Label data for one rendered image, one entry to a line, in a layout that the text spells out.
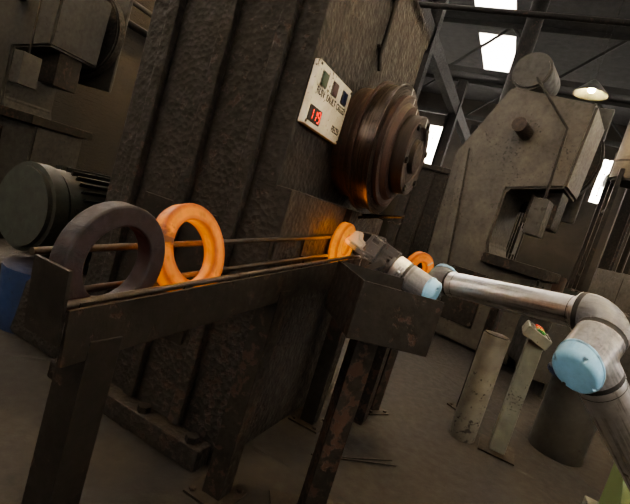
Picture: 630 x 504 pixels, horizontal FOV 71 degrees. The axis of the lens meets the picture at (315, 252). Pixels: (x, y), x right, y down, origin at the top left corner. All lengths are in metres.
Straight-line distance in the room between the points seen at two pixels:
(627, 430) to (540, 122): 3.35
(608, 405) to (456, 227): 3.22
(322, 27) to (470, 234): 3.20
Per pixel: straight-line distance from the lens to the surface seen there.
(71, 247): 0.68
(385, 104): 1.51
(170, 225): 0.85
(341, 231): 1.50
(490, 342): 2.20
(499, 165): 4.36
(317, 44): 1.35
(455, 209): 4.36
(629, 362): 3.78
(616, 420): 1.34
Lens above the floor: 0.85
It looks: 6 degrees down
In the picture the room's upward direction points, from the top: 17 degrees clockwise
